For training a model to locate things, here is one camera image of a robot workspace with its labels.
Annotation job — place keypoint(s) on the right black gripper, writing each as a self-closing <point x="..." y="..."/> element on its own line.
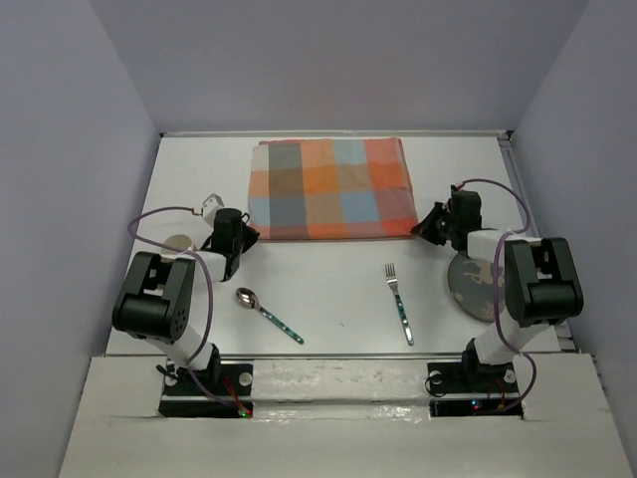
<point x="426" y="229"/>

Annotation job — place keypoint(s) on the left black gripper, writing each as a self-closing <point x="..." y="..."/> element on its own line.
<point x="249" y="236"/>

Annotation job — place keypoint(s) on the spoon with teal handle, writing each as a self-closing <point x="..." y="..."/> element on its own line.
<point x="249" y="300"/>

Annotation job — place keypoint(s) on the fork with teal handle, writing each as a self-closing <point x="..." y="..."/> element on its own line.
<point x="392" y="282"/>

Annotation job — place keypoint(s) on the dark plate with deer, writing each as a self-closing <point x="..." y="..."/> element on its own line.
<point x="470" y="283"/>

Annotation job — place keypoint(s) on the pink paper cup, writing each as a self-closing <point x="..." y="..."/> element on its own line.
<point x="177" y="243"/>

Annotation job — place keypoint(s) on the orange checkered cloth placemat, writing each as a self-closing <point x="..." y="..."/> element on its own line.
<point x="331" y="189"/>

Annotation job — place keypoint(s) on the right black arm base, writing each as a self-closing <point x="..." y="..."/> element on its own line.
<point x="448" y="398"/>

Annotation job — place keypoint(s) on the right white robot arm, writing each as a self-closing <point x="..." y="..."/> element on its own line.
<point x="534" y="284"/>

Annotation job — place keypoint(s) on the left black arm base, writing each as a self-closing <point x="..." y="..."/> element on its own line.
<point x="230" y="397"/>

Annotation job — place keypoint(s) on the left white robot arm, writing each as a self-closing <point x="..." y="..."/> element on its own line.
<point x="154" y="301"/>

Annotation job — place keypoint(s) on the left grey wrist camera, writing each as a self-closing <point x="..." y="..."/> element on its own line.
<point x="211" y="205"/>

